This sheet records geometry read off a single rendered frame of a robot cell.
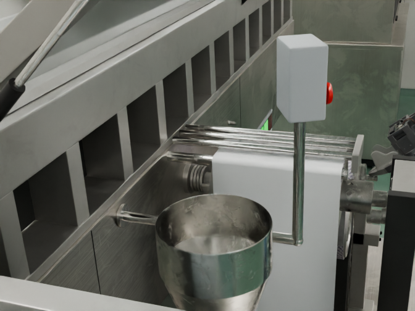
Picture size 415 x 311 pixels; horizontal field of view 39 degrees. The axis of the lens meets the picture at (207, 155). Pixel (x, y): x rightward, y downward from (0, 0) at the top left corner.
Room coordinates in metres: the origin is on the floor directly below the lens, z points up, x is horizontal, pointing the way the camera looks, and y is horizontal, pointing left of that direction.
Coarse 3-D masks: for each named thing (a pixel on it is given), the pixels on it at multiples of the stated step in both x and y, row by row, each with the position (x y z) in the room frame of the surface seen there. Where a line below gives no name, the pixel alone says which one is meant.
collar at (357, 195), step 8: (344, 184) 0.99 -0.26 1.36; (352, 184) 0.99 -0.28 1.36; (360, 184) 0.99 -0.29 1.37; (368, 184) 0.99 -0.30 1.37; (344, 192) 0.98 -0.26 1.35; (352, 192) 0.98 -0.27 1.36; (360, 192) 0.97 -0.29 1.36; (368, 192) 0.97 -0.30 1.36; (344, 200) 0.97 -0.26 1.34; (352, 200) 0.97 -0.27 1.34; (360, 200) 0.97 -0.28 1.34; (368, 200) 0.96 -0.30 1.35; (344, 208) 0.98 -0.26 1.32; (352, 208) 0.97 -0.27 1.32; (360, 208) 0.96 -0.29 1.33; (368, 208) 0.96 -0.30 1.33
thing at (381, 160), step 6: (372, 156) 1.23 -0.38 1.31; (378, 156) 1.22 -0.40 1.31; (384, 156) 1.22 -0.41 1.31; (390, 156) 1.21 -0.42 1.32; (378, 162) 1.22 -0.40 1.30; (384, 162) 1.22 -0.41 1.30; (390, 162) 1.21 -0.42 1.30; (378, 168) 1.22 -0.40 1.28; (384, 168) 1.21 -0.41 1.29; (372, 174) 1.23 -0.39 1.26; (378, 174) 1.22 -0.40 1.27
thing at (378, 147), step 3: (378, 144) 1.26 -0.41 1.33; (375, 147) 1.26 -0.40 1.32; (378, 147) 1.26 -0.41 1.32; (381, 147) 1.26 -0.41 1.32; (384, 147) 1.25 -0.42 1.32; (390, 147) 1.25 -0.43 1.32; (393, 147) 1.25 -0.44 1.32; (372, 150) 1.26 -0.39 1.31; (375, 150) 1.26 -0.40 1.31; (378, 150) 1.26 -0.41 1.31; (381, 150) 1.26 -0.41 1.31; (384, 150) 1.25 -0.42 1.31; (387, 150) 1.25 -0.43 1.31; (390, 150) 1.25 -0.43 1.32; (393, 150) 1.25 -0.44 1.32; (384, 153) 1.25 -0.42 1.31; (387, 153) 1.25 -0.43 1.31; (399, 153) 1.24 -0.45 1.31; (372, 168) 1.26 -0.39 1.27; (369, 171) 1.25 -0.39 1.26
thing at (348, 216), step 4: (348, 212) 1.11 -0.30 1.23; (348, 216) 1.10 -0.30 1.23; (348, 220) 1.10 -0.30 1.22; (348, 224) 1.12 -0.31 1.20; (348, 228) 1.14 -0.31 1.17; (348, 232) 1.13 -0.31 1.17; (344, 236) 1.08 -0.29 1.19; (348, 236) 1.16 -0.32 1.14; (344, 240) 1.07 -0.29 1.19; (348, 240) 1.15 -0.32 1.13; (344, 244) 1.07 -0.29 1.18; (348, 244) 1.14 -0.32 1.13; (344, 248) 1.07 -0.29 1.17; (344, 252) 1.08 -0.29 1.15; (344, 256) 1.09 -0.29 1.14
